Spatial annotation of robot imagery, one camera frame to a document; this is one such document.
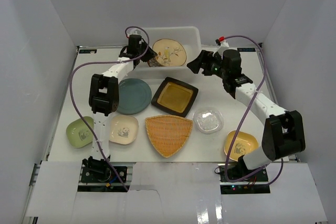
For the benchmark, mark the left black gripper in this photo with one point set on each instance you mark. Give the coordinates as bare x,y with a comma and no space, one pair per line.
147,54

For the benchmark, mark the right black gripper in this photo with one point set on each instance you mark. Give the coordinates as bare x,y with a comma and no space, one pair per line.
204,60

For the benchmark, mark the beige bird pattern plate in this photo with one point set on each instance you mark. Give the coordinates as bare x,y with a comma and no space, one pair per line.
170,53

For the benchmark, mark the black square amber plate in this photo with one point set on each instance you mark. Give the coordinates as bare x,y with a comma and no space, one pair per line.
175,97

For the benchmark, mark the blue-grey round plate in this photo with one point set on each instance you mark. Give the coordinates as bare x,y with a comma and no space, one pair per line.
134,96

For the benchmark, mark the clear plastic square plate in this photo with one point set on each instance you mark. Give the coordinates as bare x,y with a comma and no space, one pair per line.
208,120

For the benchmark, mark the woven bamboo triangular tray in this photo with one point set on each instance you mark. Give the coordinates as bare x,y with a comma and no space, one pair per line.
168,133

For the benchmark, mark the cream panda square plate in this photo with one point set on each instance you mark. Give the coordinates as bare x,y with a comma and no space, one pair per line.
123,129

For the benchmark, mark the yellow panda square plate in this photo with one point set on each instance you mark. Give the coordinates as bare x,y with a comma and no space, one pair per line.
244,144

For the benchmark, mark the green panda square plate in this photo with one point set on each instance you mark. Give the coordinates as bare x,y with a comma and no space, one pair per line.
78,134

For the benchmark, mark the brown floral pattern plate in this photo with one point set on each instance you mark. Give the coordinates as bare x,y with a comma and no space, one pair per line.
153,63

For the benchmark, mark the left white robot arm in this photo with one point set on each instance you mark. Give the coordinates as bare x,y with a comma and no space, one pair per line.
104,92

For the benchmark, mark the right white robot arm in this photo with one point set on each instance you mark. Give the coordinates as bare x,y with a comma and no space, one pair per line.
283,133

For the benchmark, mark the white plastic bin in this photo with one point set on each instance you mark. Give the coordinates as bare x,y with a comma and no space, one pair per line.
187,36

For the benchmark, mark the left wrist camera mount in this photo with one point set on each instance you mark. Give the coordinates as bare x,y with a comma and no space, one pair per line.
134,33

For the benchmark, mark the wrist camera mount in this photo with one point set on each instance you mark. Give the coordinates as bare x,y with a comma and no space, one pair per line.
134,33
222,45

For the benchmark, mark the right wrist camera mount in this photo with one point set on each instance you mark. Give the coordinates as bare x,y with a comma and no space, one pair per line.
222,45

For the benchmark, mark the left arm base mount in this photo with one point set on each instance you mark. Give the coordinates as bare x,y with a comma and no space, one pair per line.
98,177

